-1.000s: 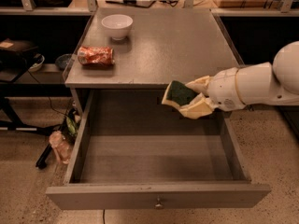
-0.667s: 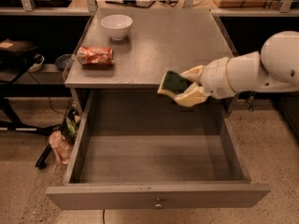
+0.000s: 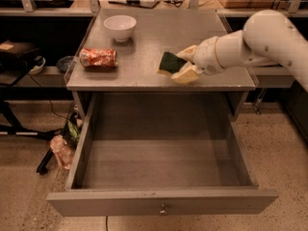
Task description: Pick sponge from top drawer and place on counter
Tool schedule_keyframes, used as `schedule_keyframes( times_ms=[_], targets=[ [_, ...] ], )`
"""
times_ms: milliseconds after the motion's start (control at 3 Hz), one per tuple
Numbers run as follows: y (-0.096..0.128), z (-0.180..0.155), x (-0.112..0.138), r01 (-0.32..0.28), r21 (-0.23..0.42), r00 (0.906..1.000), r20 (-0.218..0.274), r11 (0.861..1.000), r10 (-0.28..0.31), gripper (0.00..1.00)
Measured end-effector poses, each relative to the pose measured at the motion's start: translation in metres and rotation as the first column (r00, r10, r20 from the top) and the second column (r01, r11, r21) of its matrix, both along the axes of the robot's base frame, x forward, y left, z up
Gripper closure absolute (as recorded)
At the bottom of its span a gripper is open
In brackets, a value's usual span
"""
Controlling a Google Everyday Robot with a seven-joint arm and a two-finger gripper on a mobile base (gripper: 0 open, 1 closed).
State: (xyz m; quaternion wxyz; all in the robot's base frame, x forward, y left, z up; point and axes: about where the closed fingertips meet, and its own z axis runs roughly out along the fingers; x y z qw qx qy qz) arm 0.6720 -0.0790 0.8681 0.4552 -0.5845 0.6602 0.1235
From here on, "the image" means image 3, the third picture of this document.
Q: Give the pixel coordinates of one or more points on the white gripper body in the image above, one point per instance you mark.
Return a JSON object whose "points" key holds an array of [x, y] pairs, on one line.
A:
{"points": [[207, 58]]}

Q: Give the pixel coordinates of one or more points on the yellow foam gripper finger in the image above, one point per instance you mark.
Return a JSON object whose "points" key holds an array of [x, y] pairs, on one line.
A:
{"points": [[187, 54], [187, 74]]}

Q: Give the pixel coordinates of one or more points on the green and yellow sponge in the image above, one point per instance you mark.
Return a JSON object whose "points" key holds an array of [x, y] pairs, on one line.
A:
{"points": [[170, 64]]}

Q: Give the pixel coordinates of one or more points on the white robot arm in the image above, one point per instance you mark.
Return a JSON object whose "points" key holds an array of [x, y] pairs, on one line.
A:
{"points": [[268, 37]]}

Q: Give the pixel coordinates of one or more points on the grey cabinet counter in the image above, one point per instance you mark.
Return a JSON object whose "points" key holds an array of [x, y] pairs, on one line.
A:
{"points": [[157, 31]]}

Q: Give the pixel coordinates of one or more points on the grey open top drawer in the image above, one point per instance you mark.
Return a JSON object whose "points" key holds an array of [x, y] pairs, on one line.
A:
{"points": [[138, 150]]}

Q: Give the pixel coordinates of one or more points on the white ceramic bowl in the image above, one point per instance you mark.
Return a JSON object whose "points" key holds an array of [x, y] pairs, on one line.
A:
{"points": [[120, 27]]}

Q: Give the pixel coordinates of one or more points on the crushed orange soda can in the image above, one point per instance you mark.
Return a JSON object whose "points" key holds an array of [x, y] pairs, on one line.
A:
{"points": [[105, 57]]}

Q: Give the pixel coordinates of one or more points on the dark small bowl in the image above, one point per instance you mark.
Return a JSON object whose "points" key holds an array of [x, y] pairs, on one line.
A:
{"points": [[65, 63]]}

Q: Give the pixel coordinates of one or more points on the green plastic item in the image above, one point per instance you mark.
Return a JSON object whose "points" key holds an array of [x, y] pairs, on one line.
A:
{"points": [[73, 130]]}

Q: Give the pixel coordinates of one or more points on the clear plastic bottle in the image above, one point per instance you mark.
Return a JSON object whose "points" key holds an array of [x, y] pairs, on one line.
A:
{"points": [[62, 151]]}

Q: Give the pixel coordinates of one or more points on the white bowl on shelf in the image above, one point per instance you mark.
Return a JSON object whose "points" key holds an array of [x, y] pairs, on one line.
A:
{"points": [[38, 67]]}

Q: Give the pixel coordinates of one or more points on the black bag on shelf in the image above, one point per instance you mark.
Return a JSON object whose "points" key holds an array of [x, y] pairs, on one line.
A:
{"points": [[17, 55]]}

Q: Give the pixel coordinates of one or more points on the black stand legs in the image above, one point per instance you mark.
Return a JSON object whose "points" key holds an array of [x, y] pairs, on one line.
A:
{"points": [[16, 128]]}

